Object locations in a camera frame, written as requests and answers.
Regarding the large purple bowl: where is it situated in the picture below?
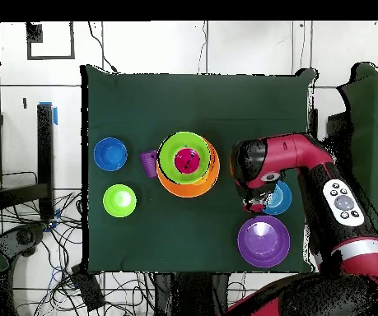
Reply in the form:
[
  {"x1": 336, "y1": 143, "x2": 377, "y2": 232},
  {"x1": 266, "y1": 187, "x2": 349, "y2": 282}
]
[{"x1": 236, "y1": 215, "x2": 292, "y2": 268}]

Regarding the large orange bowl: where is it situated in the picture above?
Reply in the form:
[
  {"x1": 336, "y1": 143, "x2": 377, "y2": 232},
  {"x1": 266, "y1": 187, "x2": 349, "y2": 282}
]
[{"x1": 156, "y1": 136, "x2": 222, "y2": 199}]

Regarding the red cup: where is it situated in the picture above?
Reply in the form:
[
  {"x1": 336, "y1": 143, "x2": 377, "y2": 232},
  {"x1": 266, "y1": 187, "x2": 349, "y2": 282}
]
[{"x1": 174, "y1": 147, "x2": 202, "y2": 175}]

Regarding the large green bowl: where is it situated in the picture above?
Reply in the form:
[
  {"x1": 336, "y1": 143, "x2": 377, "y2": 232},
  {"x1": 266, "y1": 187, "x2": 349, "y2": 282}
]
[{"x1": 157, "y1": 131, "x2": 212, "y2": 185}]

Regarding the purple cup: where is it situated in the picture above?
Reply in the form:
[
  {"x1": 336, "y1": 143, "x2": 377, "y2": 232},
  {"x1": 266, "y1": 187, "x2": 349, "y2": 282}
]
[{"x1": 138, "y1": 150, "x2": 159, "y2": 179}]

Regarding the light blue bowl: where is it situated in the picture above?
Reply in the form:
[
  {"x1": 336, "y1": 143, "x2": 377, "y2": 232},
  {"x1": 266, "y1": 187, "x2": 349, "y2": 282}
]
[{"x1": 262, "y1": 179, "x2": 293, "y2": 216}]

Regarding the dark green table cloth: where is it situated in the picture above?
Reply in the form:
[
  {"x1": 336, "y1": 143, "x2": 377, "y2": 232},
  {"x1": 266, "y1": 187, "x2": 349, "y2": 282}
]
[{"x1": 80, "y1": 64, "x2": 318, "y2": 275}]

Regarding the small green bowl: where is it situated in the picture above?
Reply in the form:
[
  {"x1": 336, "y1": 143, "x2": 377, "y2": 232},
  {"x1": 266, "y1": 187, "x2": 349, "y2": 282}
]
[{"x1": 102, "y1": 184, "x2": 138, "y2": 219}]

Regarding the dark blue bowl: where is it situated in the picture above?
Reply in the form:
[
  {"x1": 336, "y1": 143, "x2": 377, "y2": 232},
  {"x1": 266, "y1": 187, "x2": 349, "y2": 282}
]
[{"x1": 92, "y1": 137, "x2": 128, "y2": 173}]

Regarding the black power brick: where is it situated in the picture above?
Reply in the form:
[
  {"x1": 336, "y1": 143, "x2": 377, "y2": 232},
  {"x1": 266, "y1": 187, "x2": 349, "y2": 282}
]
[{"x1": 71, "y1": 263, "x2": 106, "y2": 313}]

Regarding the black wheeled base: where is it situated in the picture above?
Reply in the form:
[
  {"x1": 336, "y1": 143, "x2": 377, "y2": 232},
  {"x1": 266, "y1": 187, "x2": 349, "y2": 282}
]
[{"x1": 0, "y1": 223, "x2": 49, "y2": 262}]

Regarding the bundle of floor cables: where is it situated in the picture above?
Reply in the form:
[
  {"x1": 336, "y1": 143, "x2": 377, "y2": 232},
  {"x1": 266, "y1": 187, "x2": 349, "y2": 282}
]
[{"x1": 0, "y1": 170, "x2": 156, "y2": 316}]

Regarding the black post with blue tape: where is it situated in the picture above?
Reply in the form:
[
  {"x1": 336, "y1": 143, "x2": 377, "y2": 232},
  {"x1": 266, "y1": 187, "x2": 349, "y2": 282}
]
[{"x1": 36, "y1": 101, "x2": 58, "y2": 221}]

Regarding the thin black floor cable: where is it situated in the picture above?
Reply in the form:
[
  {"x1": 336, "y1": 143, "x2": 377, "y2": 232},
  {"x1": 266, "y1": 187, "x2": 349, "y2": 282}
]
[{"x1": 87, "y1": 21, "x2": 119, "y2": 74}]

